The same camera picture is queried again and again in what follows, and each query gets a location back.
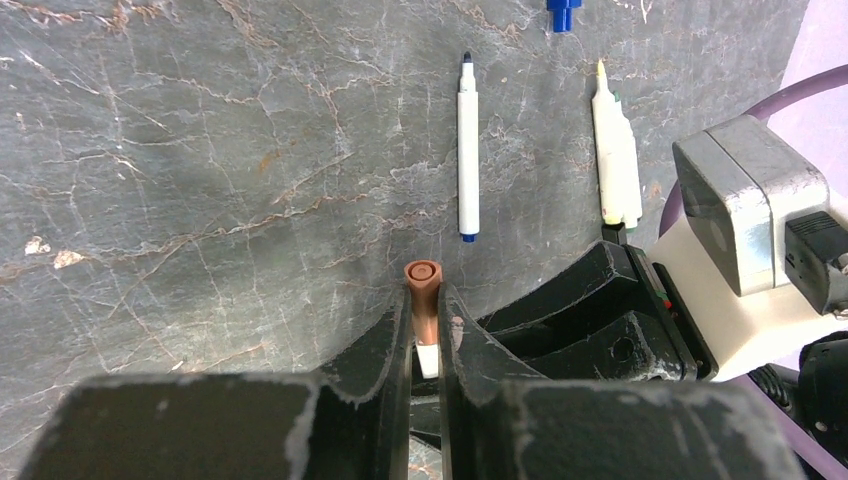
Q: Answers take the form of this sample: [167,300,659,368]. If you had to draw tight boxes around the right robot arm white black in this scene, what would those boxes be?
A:
[404,235,847,457]

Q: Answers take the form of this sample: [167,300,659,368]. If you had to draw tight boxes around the blue pen cap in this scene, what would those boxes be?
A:
[546,0,583,33]

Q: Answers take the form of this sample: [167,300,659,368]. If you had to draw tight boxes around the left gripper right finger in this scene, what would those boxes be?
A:
[438,283,804,479]

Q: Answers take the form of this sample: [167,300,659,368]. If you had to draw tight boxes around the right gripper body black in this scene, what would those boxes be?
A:
[624,245,718,381]

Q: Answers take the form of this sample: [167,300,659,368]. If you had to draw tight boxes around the white pen yellow tip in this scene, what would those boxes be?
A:
[591,60,643,230]

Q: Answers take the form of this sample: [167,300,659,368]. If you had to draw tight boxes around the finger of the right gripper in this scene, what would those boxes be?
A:
[410,311,690,452]
[478,241,639,336]

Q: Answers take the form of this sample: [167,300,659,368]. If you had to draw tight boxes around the white pen blue end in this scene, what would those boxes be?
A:
[457,51,480,243]

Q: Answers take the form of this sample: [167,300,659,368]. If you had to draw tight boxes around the brown pen cap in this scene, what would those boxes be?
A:
[404,260,443,379]

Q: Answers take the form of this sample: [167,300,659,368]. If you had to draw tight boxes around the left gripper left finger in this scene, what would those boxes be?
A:
[21,291,411,479]

